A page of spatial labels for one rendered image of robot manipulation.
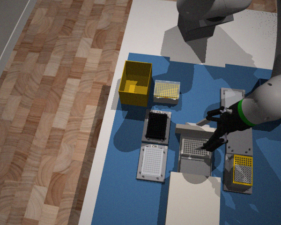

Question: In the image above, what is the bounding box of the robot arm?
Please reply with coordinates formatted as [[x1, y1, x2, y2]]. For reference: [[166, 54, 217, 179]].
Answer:
[[177, 0, 281, 131]]

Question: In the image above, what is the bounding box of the blue bench mat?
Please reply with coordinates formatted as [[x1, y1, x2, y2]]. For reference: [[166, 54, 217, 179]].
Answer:
[[91, 53, 281, 225]]

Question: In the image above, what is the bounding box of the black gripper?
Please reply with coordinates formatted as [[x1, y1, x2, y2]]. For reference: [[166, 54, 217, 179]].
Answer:
[[194, 106, 237, 152]]

